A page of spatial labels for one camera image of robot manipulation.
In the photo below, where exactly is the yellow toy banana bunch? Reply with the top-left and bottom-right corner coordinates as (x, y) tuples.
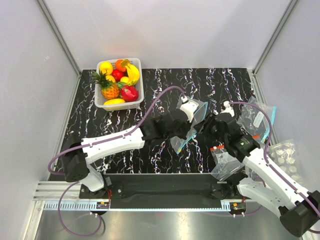
(125, 63), (140, 86)

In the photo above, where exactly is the black marble pattern mat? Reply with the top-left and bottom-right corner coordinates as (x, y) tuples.
(62, 68), (257, 175)

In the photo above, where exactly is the toy pineapple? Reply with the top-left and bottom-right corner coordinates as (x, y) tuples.
(92, 71), (120, 100)

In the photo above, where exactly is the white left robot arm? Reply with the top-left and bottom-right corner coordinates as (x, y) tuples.
(61, 108), (204, 198)

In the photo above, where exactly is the bag of round silver items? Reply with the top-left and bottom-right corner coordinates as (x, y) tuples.
(268, 139), (303, 184)

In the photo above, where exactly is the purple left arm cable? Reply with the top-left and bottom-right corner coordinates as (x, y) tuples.
(48, 86), (187, 176)

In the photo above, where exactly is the aluminium front rail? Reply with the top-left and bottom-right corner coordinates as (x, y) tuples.
(33, 181), (305, 202)

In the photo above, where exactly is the orange toy tangerine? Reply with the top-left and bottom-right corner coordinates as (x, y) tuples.
(115, 59), (130, 73)

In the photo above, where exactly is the white slotted cable duct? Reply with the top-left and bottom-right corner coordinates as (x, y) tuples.
(43, 201), (233, 212)

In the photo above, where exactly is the toy dragon fruit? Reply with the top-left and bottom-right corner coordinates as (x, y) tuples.
(117, 81), (140, 102)

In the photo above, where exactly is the red toy apple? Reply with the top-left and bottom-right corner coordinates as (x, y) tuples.
(111, 69), (126, 82)

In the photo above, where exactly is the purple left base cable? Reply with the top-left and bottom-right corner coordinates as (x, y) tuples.
(57, 181), (106, 238)

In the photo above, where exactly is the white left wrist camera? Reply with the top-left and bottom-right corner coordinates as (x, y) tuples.
(177, 96), (200, 123)

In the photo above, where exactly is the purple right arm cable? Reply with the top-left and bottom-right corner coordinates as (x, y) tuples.
(228, 101), (320, 235)

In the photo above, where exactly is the red zipper clear bag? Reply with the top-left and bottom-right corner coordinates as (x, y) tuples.
(210, 145), (245, 182)

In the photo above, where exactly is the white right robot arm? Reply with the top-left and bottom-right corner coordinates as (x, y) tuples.
(199, 112), (320, 238)

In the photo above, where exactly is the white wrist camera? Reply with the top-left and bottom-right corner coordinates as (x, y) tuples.
(177, 96), (200, 123)
(221, 101), (235, 117)

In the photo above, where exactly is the yellow toy mango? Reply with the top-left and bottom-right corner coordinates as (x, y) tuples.
(104, 98), (126, 106)

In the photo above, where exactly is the teal zipper clear bag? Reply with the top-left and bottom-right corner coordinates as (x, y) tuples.
(170, 99), (208, 154)

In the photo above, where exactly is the white plastic fruit basket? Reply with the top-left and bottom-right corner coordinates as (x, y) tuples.
(91, 58), (144, 112)

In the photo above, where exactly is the aluminium frame post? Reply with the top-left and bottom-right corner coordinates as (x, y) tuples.
(34, 0), (82, 76)
(252, 0), (300, 76)

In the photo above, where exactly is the yellow toy lemon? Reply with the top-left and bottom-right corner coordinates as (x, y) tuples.
(120, 76), (130, 84)

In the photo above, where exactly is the right aluminium frame post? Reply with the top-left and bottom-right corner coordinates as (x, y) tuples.
(252, 0), (300, 76)

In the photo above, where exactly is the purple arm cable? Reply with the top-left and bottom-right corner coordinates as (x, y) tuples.
(48, 86), (187, 176)
(228, 101), (320, 235)

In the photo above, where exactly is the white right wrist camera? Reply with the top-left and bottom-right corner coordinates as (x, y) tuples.
(221, 101), (235, 117)

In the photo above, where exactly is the left aluminium frame post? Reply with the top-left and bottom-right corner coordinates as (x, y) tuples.
(34, 0), (82, 76)

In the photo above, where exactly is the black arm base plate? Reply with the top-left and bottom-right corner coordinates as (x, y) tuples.
(79, 173), (244, 210)

